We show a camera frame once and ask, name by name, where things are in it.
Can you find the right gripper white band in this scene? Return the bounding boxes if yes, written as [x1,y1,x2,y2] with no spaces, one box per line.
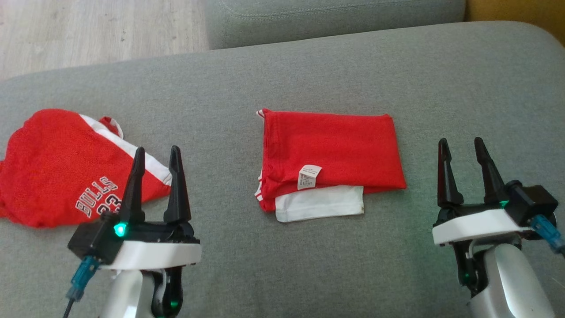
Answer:
[432,137,526,247]

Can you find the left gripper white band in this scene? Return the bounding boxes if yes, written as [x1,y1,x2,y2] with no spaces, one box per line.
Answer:
[99,145,202,271]

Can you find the red Bulls shorts white stripe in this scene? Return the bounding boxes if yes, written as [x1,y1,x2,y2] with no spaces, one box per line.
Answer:
[0,108,173,229]

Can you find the red shirt with white sleeves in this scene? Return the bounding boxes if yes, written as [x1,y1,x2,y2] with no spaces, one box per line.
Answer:
[254,108,407,223]

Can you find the large grey sofa seat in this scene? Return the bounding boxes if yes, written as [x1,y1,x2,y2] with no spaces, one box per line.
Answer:
[0,20,565,318]

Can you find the yellow upholstered panel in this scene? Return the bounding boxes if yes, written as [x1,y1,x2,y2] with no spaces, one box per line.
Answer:
[464,0,565,47]

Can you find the grey sofa cushion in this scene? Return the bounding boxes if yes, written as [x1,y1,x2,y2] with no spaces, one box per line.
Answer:
[204,0,467,50]

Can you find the black cable with blue plug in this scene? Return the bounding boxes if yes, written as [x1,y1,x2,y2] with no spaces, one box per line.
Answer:
[62,255,101,318]
[530,214,565,257]

